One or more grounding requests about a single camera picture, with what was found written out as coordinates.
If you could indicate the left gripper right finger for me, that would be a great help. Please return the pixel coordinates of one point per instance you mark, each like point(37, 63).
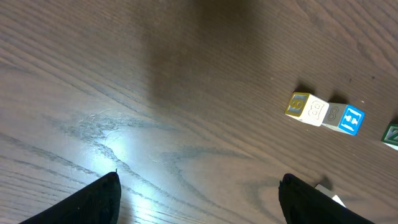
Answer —
point(303, 204)

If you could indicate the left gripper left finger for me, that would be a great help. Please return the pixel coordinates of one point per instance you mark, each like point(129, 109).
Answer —
point(97, 203)

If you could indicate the white block letter B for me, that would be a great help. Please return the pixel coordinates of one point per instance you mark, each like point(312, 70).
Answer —
point(307, 108)

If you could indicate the white green wooden block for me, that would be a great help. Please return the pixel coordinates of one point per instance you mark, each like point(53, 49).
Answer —
point(390, 135)

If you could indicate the blue top wooden block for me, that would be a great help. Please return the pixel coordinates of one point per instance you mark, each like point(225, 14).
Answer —
point(343, 118)

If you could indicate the brown circle wooden block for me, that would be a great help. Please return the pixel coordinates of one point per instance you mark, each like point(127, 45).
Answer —
point(330, 194)

